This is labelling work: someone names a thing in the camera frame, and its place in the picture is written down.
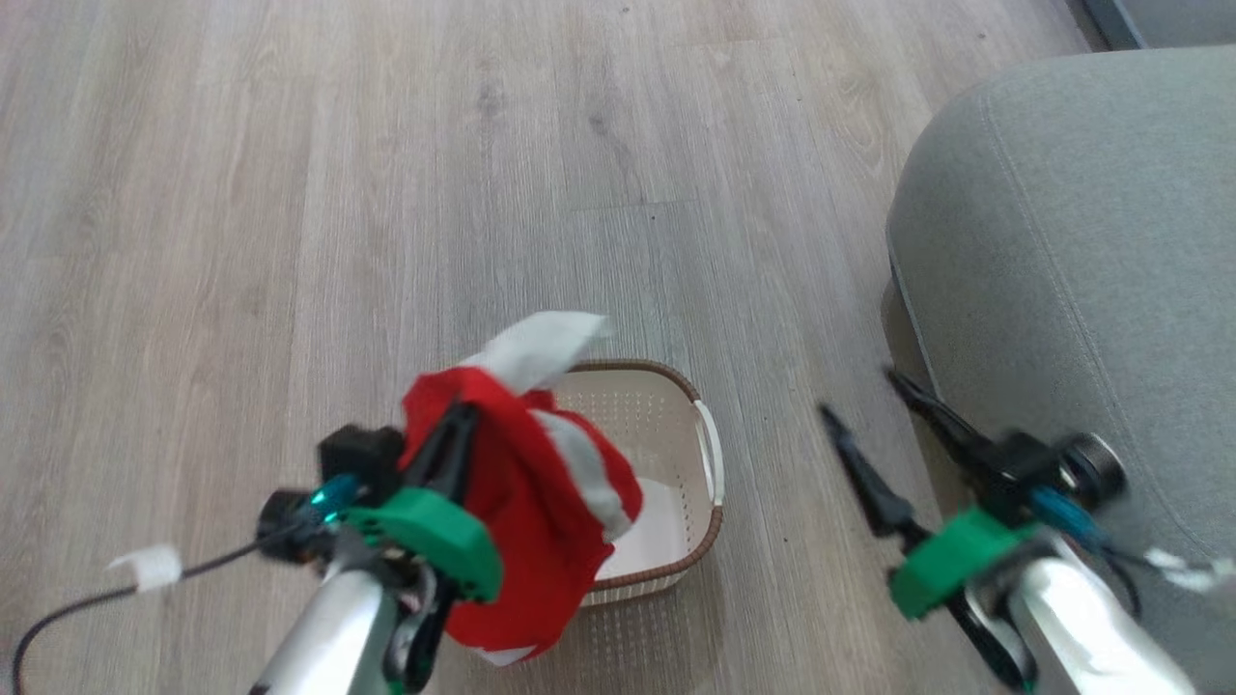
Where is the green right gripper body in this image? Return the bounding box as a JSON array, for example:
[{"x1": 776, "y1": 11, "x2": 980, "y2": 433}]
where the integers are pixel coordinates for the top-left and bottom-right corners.
[{"x1": 888, "y1": 506, "x2": 1046, "y2": 621}]

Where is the long dark right gripper finger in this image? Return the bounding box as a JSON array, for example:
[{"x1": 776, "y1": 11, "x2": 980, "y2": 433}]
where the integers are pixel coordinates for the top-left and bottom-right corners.
[{"x1": 885, "y1": 367, "x2": 1005, "y2": 493}]

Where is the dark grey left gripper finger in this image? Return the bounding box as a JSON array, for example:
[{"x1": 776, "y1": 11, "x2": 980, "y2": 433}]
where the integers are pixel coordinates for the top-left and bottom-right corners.
[{"x1": 406, "y1": 403, "x2": 481, "y2": 503}]

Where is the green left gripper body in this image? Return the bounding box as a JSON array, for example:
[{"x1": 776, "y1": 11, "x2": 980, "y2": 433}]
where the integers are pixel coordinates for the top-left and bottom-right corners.
[{"x1": 340, "y1": 486, "x2": 503, "y2": 604}]

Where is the short dark right gripper finger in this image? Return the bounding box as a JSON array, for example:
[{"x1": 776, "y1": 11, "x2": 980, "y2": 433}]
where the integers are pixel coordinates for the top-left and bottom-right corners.
[{"x1": 819, "y1": 404, "x2": 930, "y2": 554}]

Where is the red and white garment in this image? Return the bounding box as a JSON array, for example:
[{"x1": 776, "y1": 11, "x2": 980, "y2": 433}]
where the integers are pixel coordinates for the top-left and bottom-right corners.
[{"x1": 398, "y1": 311, "x2": 644, "y2": 667}]

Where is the beige plastic laundry basket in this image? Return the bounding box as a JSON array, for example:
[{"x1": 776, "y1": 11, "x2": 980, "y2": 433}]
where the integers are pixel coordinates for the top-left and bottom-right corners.
[{"x1": 552, "y1": 359, "x2": 725, "y2": 607}]

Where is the grey fabric sofa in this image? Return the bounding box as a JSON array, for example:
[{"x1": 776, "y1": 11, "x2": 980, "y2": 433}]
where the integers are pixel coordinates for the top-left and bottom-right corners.
[{"x1": 885, "y1": 45, "x2": 1236, "y2": 695}]

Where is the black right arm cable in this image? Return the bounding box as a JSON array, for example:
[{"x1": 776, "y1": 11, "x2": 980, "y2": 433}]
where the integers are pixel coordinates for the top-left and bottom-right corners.
[{"x1": 1091, "y1": 541, "x2": 1236, "y2": 619}]

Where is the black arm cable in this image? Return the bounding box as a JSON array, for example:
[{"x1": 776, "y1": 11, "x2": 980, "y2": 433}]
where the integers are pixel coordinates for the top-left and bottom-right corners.
[
  {"x1": 12, "y1": 521, "x2": 310, "y2": 695},
  {"x1": 1091, "y1": 541, "x2": 1236, "y2": 619}
]

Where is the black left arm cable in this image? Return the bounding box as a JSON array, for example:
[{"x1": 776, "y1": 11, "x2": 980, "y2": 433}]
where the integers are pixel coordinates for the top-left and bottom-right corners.
[{"x1": 12, "y1": 521, "x2": 310, "y2": 695}]

